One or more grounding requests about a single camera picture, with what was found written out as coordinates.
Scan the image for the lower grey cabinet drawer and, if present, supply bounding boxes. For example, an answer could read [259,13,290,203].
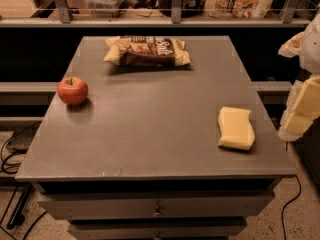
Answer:
[68,219,247,240]

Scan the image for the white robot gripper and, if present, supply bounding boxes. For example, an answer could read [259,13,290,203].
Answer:
[278,14,320,141]

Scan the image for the yellow sponge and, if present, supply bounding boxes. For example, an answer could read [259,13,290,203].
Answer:
[218,106,255,151]

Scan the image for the black cables left floor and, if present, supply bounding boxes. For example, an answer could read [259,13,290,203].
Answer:
[0,122,48,240]

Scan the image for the metal railing shelf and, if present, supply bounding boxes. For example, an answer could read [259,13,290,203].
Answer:
[0,0,319,28]

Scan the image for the black floor cable right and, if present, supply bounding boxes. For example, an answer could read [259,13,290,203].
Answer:
[280,175,303,240]

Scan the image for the brown chip bag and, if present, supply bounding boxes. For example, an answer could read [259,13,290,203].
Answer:
[104,36,191,67]

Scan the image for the black power brick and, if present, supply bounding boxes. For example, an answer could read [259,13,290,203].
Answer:
[6,128,37,153]

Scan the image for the red apple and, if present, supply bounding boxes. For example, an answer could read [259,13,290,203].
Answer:
[57,77,89,106]

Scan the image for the grey cabinet drawer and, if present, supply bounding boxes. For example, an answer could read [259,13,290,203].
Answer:
[38,191,274,221]
[68,219,247,240]

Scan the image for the colourful snack bag background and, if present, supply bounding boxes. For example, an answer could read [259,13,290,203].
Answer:
[207,0,273,19]

